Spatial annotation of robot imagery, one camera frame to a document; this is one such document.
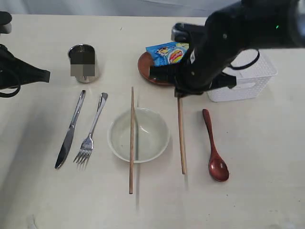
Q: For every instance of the pale green ceramic bowl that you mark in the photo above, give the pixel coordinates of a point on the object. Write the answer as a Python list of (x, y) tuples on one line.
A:
[(151, 135)]

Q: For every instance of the shiny stainless steel cup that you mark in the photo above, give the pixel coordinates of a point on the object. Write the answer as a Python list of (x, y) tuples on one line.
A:
[(83, 63)]

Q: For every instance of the white woven plastic basket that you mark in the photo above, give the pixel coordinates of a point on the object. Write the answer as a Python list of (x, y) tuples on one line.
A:
[(250, 81)]

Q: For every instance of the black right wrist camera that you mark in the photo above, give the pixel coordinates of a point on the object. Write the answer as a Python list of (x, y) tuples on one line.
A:
[(187, 33)]

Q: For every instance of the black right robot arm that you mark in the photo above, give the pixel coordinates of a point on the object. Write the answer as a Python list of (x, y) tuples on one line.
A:
[(243, 25)]

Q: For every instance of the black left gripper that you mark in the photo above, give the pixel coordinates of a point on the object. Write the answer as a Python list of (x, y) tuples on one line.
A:
[(15, 72)]

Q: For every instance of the short metal spoon handle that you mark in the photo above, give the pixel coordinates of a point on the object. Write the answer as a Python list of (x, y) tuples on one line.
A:
[(87, 145)]

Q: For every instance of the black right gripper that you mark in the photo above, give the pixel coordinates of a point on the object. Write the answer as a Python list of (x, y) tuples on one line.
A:
[(199, 71)]

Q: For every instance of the blue snack packet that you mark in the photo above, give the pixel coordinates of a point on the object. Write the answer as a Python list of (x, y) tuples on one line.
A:
[(167, 53)]

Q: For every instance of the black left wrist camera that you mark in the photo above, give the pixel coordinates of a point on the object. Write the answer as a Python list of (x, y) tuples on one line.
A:
[(5, 22)]

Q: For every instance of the reddish brown wooden spoon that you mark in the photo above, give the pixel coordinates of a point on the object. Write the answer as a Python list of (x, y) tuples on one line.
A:
[(217, 167)]

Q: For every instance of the brown wooden plate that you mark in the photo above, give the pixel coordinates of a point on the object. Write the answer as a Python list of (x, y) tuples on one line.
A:
[(147, 71)]

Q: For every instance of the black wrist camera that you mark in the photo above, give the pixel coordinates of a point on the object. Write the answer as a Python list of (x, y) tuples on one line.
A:
[(187, 33), (5, 22)]

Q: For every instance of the dark wooden chopstick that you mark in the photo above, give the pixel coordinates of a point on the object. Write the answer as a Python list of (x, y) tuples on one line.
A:
[(131, 143)]

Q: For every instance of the light wooden chopstick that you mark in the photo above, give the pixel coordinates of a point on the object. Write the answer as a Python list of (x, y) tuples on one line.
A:
[(181, 135)]

